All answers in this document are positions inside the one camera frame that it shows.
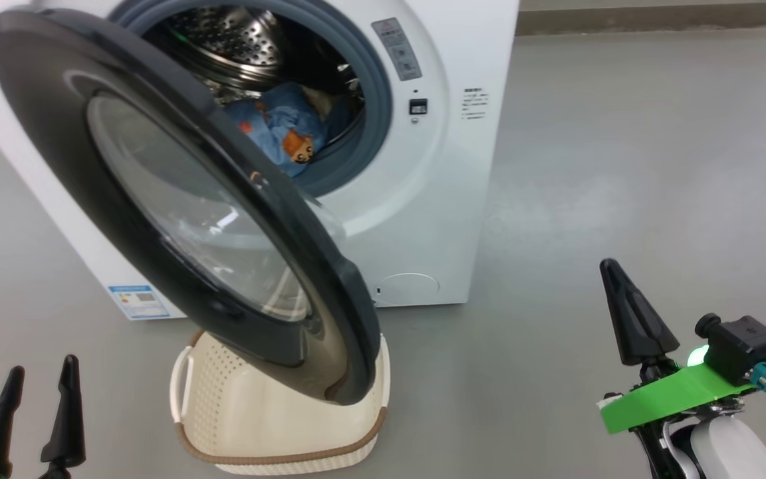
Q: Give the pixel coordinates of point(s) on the grey rubber door gasket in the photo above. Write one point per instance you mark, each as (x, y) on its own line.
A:
(373, 100)

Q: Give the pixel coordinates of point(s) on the black door latch socket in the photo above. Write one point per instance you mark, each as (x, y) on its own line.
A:
(418, 106)

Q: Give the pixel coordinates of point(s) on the steel perforated drum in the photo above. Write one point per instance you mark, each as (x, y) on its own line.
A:
(237, 40)

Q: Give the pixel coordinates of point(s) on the cream perforated laundry basket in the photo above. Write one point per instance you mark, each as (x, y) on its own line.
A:
(256, 426)

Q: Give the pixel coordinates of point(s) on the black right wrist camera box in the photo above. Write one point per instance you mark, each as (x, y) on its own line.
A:
(745, 346)

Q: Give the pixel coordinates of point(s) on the cream cloth garment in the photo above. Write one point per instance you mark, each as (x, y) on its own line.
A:
(320, 100)

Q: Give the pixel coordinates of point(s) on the white front-load washing machine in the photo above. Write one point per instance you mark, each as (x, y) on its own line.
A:
(463, 199)

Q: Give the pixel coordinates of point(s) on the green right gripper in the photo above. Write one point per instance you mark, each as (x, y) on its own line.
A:
(669, 396)

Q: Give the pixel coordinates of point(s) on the small printed text label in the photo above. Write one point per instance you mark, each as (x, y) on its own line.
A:
(475, 103)

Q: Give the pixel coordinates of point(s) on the blue bear-print garment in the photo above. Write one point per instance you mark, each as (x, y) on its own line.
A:
(276, 126)

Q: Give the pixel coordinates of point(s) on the black round glass door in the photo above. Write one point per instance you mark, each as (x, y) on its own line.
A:
(57, 166)

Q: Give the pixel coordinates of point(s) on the round white filter cover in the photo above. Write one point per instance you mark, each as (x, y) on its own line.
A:
(409, 289)

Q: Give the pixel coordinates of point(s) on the blue energy label sticker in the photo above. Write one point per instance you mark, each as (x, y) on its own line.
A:
(138, 303)

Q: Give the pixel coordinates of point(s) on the grey warning sticker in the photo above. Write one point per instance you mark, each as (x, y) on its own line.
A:
(397, 48)

